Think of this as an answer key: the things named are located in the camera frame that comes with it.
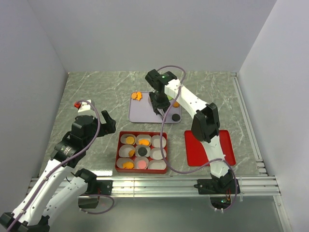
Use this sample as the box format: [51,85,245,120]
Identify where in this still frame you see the white paper cup middle right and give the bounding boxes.
[150,147,163,160]

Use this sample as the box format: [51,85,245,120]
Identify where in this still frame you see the orange swirl cookie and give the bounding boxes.
[128,149,135,157]

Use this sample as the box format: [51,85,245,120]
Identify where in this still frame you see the white paper cup bottom middle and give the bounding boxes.
[134,157,149,169]

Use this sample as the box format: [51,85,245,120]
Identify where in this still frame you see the pink macaron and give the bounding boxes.
[137,160,147,169]

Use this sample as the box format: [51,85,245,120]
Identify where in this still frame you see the metal tongs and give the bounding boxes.
[156,109,166,121]

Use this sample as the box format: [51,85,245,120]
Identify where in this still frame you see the white paper cup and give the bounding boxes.
[134,157,149,169]
[118,145,135,158]
[136,134,152,145]
[150,147,163,160]
[151,135,167,148]
[120,134,136,144]
[116,158,134,169]
[148,159,167,170]
[135,145,151,157]

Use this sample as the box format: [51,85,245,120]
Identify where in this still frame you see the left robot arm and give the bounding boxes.
[0,110,116,232]

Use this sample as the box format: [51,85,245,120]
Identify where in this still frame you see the red box lid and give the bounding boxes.
[184,130,236,167]

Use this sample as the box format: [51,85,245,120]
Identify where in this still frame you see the white paper cup bottom right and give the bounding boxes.
[148,159,167,170]

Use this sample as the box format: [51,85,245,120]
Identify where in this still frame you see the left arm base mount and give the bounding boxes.
[78,180,115,213]

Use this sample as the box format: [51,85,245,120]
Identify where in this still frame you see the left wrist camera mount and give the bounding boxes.
[74,101,95,116]

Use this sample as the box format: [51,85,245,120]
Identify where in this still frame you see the lavender tray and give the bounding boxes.
[128,91,182,124]

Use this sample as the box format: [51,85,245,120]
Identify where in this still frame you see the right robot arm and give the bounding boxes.
[145,69,237,193]

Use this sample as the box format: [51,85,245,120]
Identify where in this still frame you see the orange fish cookie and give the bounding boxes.
[123,161,134,169]
[139,139,151,146]

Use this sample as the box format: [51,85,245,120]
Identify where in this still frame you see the orange flower cookie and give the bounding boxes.
[131,92,137,99]

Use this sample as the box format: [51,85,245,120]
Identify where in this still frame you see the white paper cup top left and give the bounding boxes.
[120,134,136,144]

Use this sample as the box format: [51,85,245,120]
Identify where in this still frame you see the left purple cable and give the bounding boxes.
[7,100,116,232]

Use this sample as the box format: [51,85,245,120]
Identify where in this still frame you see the white paper cup bottom left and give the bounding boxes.
[116,158,134,169]

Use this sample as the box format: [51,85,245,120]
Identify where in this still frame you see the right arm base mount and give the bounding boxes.
[194,177,240,211]

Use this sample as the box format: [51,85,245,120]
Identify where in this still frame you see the white paper cup top right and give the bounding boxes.
[151,135,167,148]

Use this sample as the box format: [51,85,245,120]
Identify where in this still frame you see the red box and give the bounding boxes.
[115,131,168,174]

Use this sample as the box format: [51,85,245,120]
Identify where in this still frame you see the orange dotted round cookie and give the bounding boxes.
[126,136,135,145]

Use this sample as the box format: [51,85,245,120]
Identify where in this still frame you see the white paper cup centre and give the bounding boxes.
[135,145,151,157]

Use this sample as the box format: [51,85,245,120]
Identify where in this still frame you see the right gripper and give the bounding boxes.
[149,90,171,114]

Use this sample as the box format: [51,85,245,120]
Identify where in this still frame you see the brown chip cookie right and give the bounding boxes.
[173,102,180,108]

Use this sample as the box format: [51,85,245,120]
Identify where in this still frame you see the white paper cup top middle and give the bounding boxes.
[136,134,152,145]

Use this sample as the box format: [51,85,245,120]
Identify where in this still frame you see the orange fish cookie corner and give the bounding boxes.
[135,92,142,101]

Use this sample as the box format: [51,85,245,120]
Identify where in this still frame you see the aluminium rail frame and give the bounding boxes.
[26,72,282,199]

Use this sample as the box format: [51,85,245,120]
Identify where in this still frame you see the black sandwich cookie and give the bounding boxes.
[171,114,181,122]
[138,147,148,157]

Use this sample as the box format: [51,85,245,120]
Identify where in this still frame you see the white paper cup middle left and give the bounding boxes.
[118,145,135,158]

